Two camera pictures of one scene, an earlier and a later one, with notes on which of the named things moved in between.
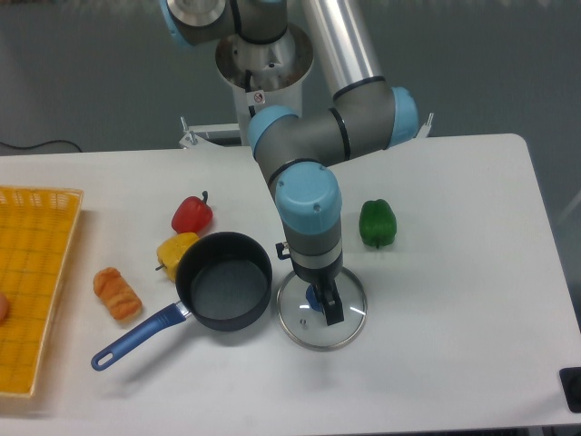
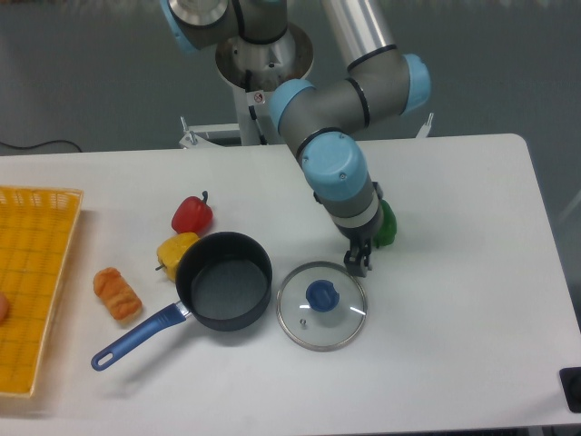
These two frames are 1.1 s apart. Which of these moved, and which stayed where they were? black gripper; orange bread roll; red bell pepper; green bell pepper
Moved: black gripper
Stayed: orange bread roll; green bell pepper; red bell pepper
